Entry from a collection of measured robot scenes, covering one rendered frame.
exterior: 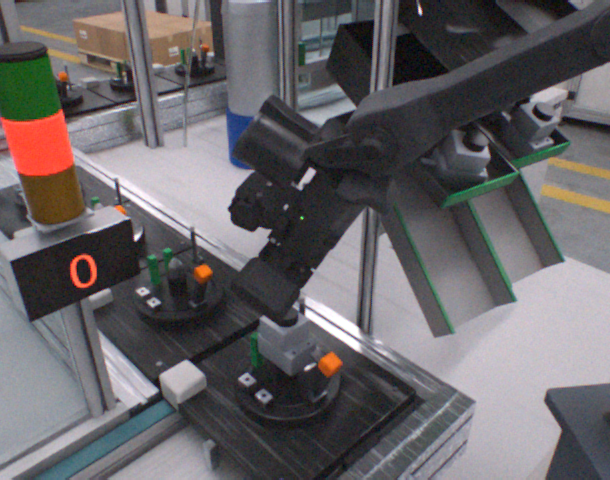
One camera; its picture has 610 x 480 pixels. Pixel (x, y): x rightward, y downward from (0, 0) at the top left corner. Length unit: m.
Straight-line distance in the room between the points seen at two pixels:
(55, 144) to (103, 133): 1.27
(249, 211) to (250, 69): 1.00
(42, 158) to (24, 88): 0.06
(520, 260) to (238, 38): 0.88
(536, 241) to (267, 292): 0.59
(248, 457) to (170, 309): 0.28
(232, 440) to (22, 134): 0.41
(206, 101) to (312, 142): 1.51
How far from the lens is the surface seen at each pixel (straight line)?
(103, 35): 5.95
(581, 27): 0.46
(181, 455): 0.80
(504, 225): 1.00
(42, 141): 0.56
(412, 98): 0.47
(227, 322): 0.88
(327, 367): 0.67
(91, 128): 1.81
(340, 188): 0.50
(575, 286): 1.25
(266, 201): 0.57
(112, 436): 0.80
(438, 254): 0.88
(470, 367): 1.00
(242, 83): 1.54
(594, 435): 0.68
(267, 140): 0.51
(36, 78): 0.55
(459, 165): 0.74
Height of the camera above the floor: 1.53
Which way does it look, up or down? 32 degrees down
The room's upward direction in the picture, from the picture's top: straight up
